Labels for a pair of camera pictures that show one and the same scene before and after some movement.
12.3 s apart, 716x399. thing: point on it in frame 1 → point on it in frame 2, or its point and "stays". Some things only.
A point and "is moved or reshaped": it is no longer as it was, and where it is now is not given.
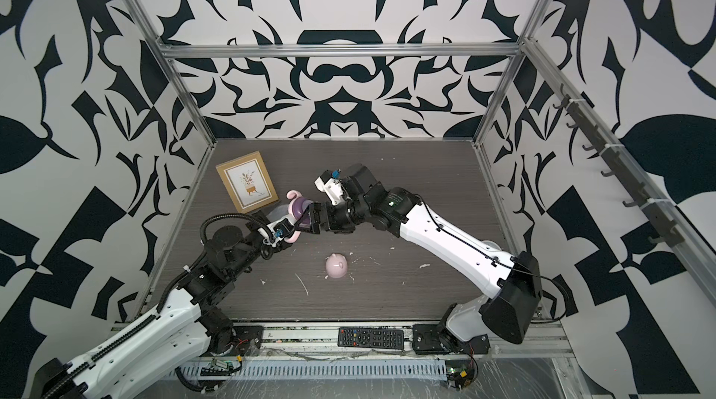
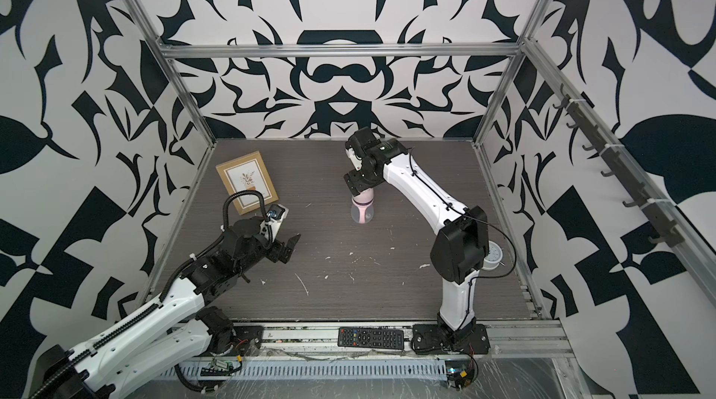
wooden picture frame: (249, 182) stays
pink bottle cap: (336, 266) is moved or reshaped
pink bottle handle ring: (293, 196) is moved or reshaped
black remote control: (371, 337) stays
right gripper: (312, 227) → (353, 183)
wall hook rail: (651, 208) stays
